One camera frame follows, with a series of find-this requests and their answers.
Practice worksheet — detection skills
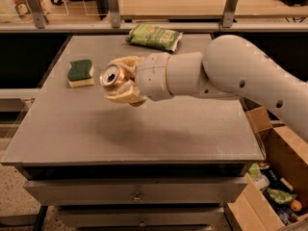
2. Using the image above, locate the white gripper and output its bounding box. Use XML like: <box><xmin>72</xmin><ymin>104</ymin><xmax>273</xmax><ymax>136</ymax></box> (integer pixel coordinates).
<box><xmin>105</xmin><ymin>53</ymin><xmax>173</xmax><ymax>106</ymax></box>

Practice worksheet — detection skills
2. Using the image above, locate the crushed orange soda can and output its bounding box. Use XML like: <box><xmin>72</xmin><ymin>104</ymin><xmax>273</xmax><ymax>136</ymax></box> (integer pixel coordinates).
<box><xmin>99</xmin><ymin>64</ymin><xmax>130</xmax><ymax>91</ymax></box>

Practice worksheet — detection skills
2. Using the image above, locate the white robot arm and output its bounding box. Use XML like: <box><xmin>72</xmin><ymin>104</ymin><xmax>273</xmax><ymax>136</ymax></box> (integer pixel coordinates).
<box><xmin>99</xmin><ymin>35</ymin><xmax>308</xmax><ymax>141</ymax></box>

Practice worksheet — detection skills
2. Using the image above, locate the green and yellow sponge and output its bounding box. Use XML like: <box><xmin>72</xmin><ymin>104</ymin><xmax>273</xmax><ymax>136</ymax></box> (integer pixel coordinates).
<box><xmin>67</xmin><ymin>59</ymin><xmax>94</xmax><ymax>88</ymax></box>

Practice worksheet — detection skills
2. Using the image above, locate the green chip bag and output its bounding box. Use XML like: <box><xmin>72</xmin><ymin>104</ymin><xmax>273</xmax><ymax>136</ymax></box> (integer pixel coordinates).
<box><xmin>125</xmin><ymin>24</ymin><xmax>183</xmax><ymax>52</ymax></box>

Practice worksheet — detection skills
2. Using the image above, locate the wooden shelf board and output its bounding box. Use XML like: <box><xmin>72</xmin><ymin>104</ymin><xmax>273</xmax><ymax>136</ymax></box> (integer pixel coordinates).
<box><xmin>119</xmin><ymin>0</ymin><xmax>308</xmax><ymax>19</ymax></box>

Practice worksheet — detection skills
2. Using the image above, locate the upper grey drawer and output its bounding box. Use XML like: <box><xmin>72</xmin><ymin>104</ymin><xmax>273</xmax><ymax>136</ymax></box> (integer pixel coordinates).
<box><xmin>24</xmin><ymin>177</ymin><xmax>246</xmax><ymax>206</ymax></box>

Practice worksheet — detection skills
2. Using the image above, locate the grey drawer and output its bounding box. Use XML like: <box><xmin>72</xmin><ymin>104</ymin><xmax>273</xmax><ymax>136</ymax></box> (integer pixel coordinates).
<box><xmin>58</xmin><ymin>207</ymin><xmax>224</xmax><ymax>227</ymax></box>
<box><xmin>24</xmin><ymin>177</ymin><xmax>246</xmax><ymax>206</ymax></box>

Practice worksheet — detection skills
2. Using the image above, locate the lower grey drawer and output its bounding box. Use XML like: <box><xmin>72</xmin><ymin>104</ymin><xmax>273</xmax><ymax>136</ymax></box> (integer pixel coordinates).
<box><xmin>58</xmin><ymin>207</ymin><xmax>224</xmax><ymax>227</ymax></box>

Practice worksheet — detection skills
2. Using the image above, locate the dark bottle in box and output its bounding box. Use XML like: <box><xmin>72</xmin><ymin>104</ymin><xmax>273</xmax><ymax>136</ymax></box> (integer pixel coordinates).
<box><xmin>258</xmin><ymin>163</ymin><xmax>294</xmax><ymax>193</ymax></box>

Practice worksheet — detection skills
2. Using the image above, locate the cardboard box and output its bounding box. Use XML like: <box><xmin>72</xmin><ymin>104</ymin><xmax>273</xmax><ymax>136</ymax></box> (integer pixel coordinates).
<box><xmin>225</xmin><ymin>107</ymin><xmax>308</xmax><ymax>231</ymax></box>

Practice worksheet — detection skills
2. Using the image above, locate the green packet in box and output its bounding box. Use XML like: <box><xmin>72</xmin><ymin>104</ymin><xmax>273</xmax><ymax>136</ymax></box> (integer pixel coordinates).
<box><xmin>264</xmin><ymin>188</ymin><xmax>296</xmax><ymax>205</ymax></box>

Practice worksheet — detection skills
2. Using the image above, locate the small orange fruit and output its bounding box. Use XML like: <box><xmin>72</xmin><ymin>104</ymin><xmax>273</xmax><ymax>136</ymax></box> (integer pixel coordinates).
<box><xmin>290</xmin><ymin>199</ymin><xmax>302</xmax><ymax>212</ymax></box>

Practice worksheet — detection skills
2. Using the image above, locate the middle metal bracket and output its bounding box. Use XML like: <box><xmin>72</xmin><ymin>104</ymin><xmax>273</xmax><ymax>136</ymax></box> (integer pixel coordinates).
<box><xmin>108</xmin><ymin>0</ymin><xmax>121</xmax><ymax>28</ymax></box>

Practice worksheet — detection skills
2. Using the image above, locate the metal bracket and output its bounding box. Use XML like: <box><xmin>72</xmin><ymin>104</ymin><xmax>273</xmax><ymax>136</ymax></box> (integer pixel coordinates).
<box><xmin>27</xmin><ymin>0</ymin><xmax>47</xmax><ymax>29</ymax></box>
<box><xmin>108</xmin><ymin>0</ymin><xmax>121</xmax><ymax>28</ymax></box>
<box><xmin>220</xmin><ymin>0</ymin><xmax>239</xmax><ymax>28</ymax></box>

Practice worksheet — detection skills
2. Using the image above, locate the right metal bracket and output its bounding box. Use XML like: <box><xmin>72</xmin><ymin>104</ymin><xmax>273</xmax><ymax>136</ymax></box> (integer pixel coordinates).
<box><xmin>220</xmin><ymin>0</ymin><xmax>239</xmax><ymax>28</ymax></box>

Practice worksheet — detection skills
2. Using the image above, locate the left metal bracket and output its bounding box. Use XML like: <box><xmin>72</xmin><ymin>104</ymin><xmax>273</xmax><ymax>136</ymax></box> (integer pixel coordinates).
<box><xmin>27</xmin><ymin>0</ymin><xmax>47</xmax><ymax>29</ymax></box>

